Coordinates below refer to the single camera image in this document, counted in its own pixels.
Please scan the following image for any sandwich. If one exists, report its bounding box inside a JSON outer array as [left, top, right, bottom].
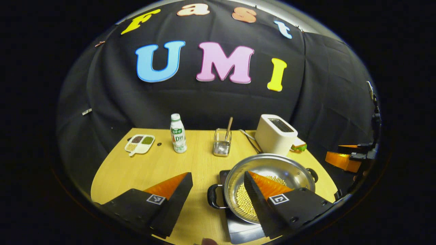
[[291, 137, 308, 152]]

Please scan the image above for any white toaster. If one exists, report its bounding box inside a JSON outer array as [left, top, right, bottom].
[[255, 114, 298, 157]]

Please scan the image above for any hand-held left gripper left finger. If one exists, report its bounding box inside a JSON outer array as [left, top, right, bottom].
[[99, 172, 193, 239]]

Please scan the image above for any wooden stick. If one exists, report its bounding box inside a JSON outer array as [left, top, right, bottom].
[[225, 117, 234, 142]]

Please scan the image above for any black backdrop cloth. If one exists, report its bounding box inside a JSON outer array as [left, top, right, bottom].
[[56, 0, 378, 198]]

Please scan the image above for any wire mesh holder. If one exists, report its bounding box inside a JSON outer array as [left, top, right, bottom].
[[213, 128, 232, 157]]

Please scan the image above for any pile of yellow soybeans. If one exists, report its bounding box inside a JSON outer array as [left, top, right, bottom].
[[236, 175, 288, 219]]

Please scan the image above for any black power cable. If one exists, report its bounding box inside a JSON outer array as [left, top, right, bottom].
[[239, 129, 263, 154]]

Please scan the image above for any steel pot with black handles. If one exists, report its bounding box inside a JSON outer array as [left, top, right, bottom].
[[207, 153, 319, 225]]

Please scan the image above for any black induction cooktop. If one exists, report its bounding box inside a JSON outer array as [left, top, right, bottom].
[[219, 169, 266, 245]]

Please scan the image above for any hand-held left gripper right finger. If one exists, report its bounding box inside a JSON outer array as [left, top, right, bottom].
[[243, 170, 336, 240]]

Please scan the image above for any white divided dish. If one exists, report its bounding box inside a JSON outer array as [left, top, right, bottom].
[[124, 134, 156, 157]]

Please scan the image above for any white drink bottle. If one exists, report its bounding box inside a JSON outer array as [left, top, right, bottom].
[[170, 113, 187, 153]]

